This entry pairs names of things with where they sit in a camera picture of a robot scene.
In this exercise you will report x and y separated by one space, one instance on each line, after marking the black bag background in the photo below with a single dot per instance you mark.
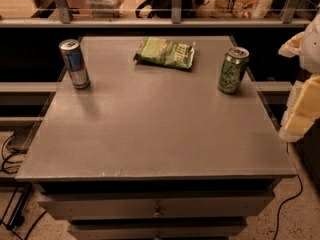
165 8

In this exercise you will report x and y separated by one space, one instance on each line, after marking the round drawer knob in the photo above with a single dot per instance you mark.
158 213

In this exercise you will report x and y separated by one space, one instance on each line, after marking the printed snack bag background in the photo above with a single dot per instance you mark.
243 9

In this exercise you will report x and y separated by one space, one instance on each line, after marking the metal shelf rail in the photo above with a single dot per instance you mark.
46 13

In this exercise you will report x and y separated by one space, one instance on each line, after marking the green chip bag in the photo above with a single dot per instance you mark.
166 53

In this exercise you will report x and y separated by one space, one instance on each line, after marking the grey drawer cabinet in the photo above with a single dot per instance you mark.
143 136

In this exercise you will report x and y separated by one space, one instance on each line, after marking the blue silver redbull can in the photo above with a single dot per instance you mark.
74 61

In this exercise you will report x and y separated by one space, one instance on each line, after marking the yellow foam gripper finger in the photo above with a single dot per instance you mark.
303 109
292 47

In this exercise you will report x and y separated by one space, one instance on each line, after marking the green soda can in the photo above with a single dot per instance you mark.
233 69

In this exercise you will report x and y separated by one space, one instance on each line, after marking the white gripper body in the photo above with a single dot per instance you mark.
311 50

